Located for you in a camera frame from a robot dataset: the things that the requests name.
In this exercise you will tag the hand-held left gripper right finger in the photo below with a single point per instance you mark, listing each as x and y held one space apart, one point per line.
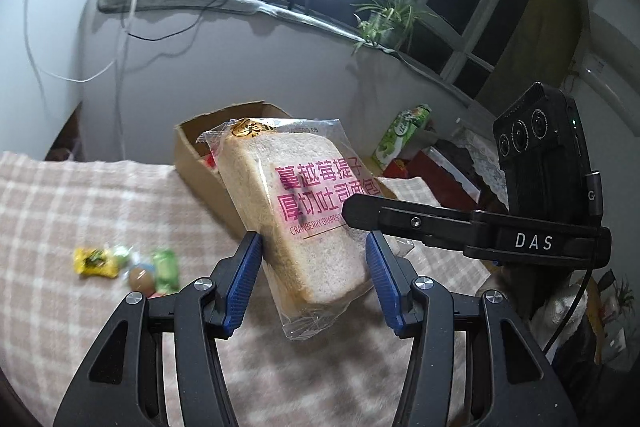
382 287

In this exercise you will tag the sliced bread packet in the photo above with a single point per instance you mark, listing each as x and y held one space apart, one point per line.
290 227

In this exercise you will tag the pale green wrapped candy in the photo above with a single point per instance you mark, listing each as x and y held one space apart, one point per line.
121 253

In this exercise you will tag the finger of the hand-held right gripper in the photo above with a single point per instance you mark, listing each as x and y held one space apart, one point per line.
400 219

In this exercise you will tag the beige plaid blanket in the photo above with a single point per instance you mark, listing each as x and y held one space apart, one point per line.
60 207

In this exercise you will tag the white lace cloth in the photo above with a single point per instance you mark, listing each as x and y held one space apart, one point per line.
485 162

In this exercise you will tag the potted spider plant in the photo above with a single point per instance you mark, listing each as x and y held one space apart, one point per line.
387 19

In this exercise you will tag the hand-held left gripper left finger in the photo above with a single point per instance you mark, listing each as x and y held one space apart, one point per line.
245 282

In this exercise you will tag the green drink carton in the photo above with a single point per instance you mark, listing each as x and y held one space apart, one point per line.
400 137

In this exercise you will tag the yellow wrapped candy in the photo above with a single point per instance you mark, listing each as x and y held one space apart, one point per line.
92 261

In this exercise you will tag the cardboard box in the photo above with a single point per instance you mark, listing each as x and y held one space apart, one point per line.
200 162

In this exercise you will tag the person's right forearm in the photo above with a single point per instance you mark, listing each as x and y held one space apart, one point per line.
560 307

